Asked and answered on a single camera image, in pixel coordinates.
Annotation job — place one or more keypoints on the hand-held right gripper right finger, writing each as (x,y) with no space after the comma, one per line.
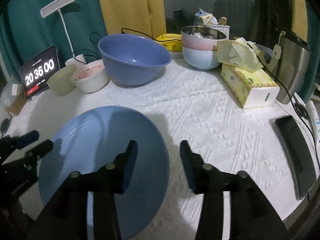
(187,165)

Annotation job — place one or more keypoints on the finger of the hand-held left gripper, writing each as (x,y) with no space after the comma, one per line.
(42,146)
(28,137)

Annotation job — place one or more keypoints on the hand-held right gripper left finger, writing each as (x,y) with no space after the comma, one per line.
(130,165)

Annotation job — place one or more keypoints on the blue oval plate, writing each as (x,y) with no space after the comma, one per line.
(100,135)

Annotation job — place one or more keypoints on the cream bowl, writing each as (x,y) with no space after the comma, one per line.
(61,80)

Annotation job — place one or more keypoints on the pink strawberry print bowl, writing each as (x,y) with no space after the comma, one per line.
(90,80)

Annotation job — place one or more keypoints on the large blue bowl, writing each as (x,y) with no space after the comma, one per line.
(135,55)

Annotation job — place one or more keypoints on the black round puck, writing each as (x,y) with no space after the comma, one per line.
(3,126)

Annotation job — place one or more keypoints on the cardboard box with plastic bag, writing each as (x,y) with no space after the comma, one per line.
(6,95)

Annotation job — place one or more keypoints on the small white box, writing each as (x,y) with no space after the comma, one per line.
(17,90)

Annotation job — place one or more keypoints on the white textured tablecloth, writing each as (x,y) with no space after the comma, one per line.
(200,110)

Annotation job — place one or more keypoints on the tablet with clock display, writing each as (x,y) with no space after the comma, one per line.
(40,72)

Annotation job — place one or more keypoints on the yellow tissue box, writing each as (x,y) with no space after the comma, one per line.
(250,87)

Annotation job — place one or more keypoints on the teal curtain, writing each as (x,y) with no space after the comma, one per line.
(313,30)
(30,35)

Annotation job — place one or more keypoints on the light blue bowl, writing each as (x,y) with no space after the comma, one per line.
(200,58)

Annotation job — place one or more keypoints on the black smartphone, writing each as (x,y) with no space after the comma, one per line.
(295,150)

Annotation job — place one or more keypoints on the pale pink bowl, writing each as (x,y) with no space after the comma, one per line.
(195,43)

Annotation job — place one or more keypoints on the yellow packet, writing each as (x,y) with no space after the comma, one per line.
(170,42)

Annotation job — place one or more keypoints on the yellow soft tissue pack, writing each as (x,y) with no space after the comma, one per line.
(240,52)

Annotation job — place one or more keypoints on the black scissors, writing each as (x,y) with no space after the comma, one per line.
(300,108)

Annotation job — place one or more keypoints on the steel bowl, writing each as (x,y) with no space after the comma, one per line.
(215,33)

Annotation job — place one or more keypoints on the white desk lamp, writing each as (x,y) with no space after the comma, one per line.
(57,5)

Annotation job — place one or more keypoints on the white tube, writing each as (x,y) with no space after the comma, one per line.
(315,120)

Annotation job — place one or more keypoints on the grey case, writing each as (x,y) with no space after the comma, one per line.
(265,52)

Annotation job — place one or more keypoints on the stainless steel kettle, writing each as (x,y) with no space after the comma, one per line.
(292,75)

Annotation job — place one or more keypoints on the white perforated basket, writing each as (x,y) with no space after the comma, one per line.
(225,31)

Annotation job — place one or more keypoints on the white paper tag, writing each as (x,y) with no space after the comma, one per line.
(276,52)

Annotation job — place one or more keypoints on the blue and white packet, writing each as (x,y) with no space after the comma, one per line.
(205,17)

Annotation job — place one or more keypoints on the wooden spoon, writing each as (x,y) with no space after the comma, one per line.
(222,20)

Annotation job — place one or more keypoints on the yellow curtain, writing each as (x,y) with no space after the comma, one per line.
(125,5)
(298,10)

